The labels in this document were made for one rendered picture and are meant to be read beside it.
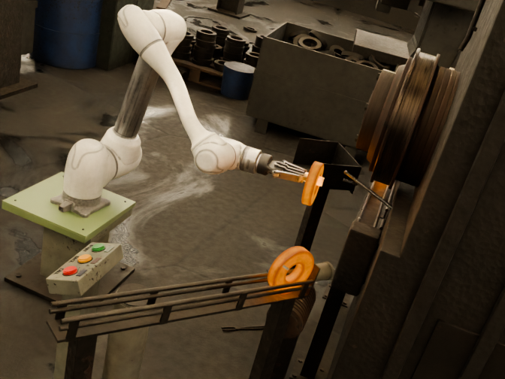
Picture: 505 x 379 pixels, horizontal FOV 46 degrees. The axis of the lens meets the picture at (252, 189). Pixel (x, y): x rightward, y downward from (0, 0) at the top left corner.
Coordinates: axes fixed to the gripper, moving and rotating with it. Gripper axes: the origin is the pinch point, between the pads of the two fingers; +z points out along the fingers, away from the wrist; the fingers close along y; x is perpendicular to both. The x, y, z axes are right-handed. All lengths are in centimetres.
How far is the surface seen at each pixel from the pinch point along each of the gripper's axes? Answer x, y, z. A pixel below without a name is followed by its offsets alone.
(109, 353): -52, 59, -41
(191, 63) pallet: -61, -315, -180
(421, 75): 44, 3, 25
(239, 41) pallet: -37, -344, -147
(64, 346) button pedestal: -52, 63, -55
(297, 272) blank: -15.7, 36.0, 7.0
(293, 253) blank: -6.7, 40.8, 5.2
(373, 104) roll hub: 31.7, 2.7, 13.3
